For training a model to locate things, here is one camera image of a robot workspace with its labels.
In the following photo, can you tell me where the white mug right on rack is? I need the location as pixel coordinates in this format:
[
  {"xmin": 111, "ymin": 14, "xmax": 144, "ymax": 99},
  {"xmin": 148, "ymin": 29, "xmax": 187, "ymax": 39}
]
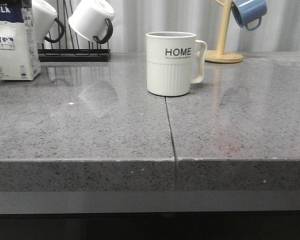
[{"xmin": 68, "ymin": 0, "xmax": 115, "ymax": 44}]

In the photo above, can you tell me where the white mug on rack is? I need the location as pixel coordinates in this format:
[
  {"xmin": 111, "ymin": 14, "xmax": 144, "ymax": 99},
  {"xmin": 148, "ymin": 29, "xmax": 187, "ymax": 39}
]
[
  {"xmin": 32, "ymin": 0, "xmax": 65, "ymax": 44},
  {"xmin": 68, "ymin": 0, "xmax": 115, "ymax": 44}
]

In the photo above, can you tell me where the cream HOME mug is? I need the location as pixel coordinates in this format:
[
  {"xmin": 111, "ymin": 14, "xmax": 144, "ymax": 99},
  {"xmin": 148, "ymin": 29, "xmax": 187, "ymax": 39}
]
[{"xmin": 145, "ymin": 31, "xmax": 207, "ymax": 97}]

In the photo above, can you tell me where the black wire mug rack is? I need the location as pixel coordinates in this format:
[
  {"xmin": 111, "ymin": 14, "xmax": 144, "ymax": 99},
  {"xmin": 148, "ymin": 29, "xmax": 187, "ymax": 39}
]
[{"xmin": 38, "ymin": 0, "xmax": 111, "ymax": 62}]

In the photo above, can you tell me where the blue white milk carton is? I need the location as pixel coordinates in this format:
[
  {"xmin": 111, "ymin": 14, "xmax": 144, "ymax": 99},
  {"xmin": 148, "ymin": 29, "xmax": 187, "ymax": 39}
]
[{"xmin": 0, "ymin": 0, "xmax": 41, "ymax": 81}]

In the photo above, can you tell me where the blue enamel mug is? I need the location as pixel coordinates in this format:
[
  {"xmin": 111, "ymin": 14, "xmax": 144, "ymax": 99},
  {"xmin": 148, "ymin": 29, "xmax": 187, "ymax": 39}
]
[{"xmin": 231, "ymin": 0, "xmax": 267, "ymax": 31}]

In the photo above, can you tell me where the white mug left on rack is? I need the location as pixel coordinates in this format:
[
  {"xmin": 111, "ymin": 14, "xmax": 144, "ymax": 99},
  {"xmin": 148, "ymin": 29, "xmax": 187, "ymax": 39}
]
[{"xmin": 32, "ymin": 0, "xmax": 65, "ymax": 44}]

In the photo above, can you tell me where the wooden mug tree stand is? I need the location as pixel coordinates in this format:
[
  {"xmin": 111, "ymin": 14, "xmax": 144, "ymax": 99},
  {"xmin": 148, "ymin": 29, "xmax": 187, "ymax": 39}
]
[{"xmin": 205, "ymin": 0, "xmax": 243, "ymax": 64}]

